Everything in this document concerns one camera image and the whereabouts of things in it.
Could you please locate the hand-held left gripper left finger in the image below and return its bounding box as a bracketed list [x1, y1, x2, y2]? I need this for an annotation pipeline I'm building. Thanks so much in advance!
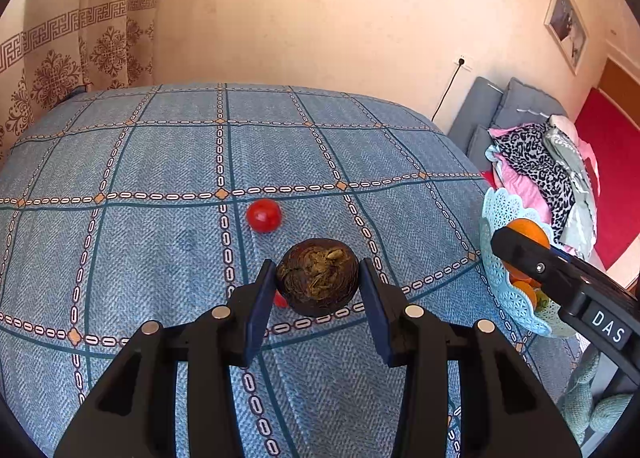
[52, 259, 278, 458]

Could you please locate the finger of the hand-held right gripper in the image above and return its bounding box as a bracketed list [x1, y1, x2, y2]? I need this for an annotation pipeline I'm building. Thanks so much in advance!
[490, 225, 591, 319]

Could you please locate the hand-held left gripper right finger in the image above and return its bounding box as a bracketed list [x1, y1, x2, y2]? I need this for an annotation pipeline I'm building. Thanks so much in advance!
[359, 258, 583, 458]

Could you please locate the light blue plastic lattice basket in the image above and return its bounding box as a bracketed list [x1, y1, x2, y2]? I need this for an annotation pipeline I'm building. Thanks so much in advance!
[479, 187, 576, 338]

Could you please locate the dark brown round fruit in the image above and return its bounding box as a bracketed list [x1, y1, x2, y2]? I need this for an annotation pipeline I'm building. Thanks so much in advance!
[276, 238, 360, 316]

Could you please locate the teal textured cloth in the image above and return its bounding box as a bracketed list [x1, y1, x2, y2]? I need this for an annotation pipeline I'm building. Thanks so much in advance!
[557, 343, 633, 444]

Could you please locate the pile of clothes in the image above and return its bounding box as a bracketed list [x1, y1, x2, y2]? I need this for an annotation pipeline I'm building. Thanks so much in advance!
[485, 124, 601, 226]

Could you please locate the large red tomato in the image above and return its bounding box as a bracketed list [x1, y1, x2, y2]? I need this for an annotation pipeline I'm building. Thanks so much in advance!
[246, 198, 282, 233]

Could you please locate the leopard print cloth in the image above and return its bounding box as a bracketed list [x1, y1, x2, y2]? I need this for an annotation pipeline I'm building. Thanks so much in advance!
[492, 122, 576, 234]

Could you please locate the grey-green floral cloth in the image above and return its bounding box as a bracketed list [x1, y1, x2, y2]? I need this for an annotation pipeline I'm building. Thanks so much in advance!
[542, 114, 598, 259]

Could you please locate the grey cushion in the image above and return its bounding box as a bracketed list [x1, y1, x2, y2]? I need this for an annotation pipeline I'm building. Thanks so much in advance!
[466, 125, 496, 171]
[447, 77, 503, 149]
[495, 77, 568, 131]

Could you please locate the red rug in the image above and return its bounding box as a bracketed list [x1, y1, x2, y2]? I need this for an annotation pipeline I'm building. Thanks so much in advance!
[572, 87, 640, 271]

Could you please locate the blue patterned bedspread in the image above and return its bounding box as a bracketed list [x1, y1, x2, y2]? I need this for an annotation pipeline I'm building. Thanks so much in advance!
[0, 83, 581, 458]

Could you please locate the orange wooden panel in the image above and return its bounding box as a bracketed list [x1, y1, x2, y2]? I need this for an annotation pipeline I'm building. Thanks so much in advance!
[597, 58, 640, 114]

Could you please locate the beige patterned curtain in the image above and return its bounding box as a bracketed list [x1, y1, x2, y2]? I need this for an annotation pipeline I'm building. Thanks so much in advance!
[0, 0, 161, 159]

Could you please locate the black power cable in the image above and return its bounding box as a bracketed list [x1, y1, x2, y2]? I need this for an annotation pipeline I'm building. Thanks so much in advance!
[431, 66, 462, 121]

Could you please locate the framed wall picture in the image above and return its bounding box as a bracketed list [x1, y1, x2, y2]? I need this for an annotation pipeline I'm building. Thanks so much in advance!
[544, 0, 588, 75]

